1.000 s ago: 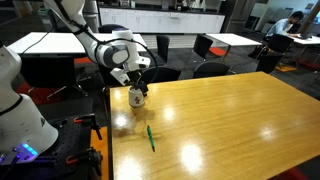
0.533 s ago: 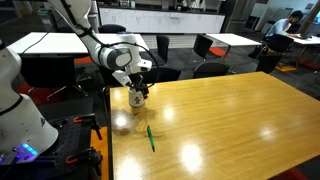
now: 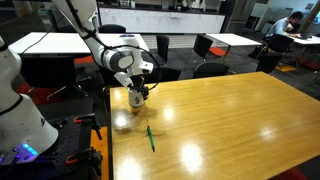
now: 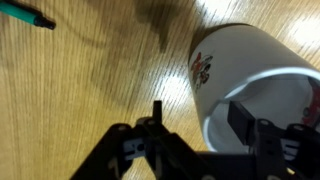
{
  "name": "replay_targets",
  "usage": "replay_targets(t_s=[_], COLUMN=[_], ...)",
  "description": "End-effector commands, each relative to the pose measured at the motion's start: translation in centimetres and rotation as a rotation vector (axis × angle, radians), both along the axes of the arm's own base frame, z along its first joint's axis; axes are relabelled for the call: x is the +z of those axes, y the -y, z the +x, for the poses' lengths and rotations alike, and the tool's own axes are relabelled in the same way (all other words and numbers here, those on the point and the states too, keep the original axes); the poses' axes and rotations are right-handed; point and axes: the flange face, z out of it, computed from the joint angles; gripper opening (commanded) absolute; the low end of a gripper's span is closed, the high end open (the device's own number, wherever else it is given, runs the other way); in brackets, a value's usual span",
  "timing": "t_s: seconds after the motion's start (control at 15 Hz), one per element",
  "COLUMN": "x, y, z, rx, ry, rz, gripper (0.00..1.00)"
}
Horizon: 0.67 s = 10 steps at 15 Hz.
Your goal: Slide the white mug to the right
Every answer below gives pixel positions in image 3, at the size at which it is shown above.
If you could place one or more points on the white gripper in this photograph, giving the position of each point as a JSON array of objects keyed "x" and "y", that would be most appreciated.
[{"x": 123, "y": 80}]

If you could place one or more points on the white printed mug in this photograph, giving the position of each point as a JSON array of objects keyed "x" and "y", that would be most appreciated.
[{"x": 136, "y": 99}]

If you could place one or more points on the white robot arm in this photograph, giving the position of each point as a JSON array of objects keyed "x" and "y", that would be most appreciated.
[{"x": 20, "y": 123}]

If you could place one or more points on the black office chair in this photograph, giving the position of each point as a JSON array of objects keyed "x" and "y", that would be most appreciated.
[
  {"x": 108, "y": 78},
  {"x": 279, "y": 42},
  {"x": 211, "y": 69},
  {"x": 112, "y": 28},
  {"x": 162, "y": 46},
  {"x": 168, "y": 74},
  {"x": 268, "y": 61},
  {"x": 202, "y": 45}
]

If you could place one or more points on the green pen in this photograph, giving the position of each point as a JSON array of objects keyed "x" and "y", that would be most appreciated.
[{"x": 150, "y": 137}]

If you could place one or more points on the orange board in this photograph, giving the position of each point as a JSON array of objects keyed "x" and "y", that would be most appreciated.
[{"x": 105, "y": 166}]

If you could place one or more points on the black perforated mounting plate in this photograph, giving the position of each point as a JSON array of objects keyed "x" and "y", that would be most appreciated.
[{"x": 70, "y": 140}]

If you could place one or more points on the large white table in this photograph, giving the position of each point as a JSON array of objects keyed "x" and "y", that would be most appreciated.
[{"x": 60, "y": 43}]

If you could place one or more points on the small white table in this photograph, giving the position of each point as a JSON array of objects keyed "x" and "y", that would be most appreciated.
[{"x": 233, "y": 39}]

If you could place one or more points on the green bin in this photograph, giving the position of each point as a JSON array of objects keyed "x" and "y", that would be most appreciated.
[{"x": 43, "y": 14}]

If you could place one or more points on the seated person in light shirt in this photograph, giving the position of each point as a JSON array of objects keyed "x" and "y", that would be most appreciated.
[{"x": 280, "y": 26}]

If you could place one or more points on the black laptop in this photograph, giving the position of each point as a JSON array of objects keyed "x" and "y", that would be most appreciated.
[{"x": 304, "y": 36}]

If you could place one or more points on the white desk with laptop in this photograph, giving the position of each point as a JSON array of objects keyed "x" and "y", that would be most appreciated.
[{"x": 308, "y": 40}]

